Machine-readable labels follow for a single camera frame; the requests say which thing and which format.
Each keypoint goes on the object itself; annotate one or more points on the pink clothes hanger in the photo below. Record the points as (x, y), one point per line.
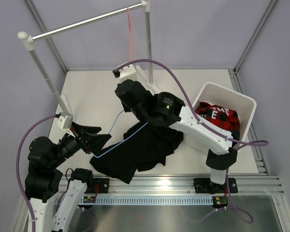
(130, 25)

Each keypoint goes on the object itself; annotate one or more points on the white plastic basket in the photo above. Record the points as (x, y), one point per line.
(215, 94)

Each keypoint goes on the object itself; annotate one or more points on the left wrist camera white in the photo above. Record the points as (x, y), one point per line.
(65, 121)

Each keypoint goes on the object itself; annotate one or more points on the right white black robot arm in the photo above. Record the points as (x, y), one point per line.
(167, 110)

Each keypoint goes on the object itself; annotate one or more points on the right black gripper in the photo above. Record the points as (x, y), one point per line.
(125, 108)

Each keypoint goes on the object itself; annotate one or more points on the slotted cable duct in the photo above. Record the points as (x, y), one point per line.
(146, 200)

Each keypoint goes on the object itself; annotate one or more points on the silver white clothes rack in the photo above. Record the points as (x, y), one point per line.
(28, 41)

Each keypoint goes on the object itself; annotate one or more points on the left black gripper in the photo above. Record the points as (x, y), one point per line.
(94, 142)

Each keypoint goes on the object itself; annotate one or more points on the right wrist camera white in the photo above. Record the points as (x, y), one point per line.
(126, 73)

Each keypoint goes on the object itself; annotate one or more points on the red black plaid shirt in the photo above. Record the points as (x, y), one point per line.
(222, 117)

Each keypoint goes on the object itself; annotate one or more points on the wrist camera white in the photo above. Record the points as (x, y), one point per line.
(126, 73)
(65, 121)

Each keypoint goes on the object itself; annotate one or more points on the aluminium mounting rail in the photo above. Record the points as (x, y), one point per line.
(142, 185)

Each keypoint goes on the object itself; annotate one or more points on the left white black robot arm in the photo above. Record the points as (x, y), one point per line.
(43, 179)

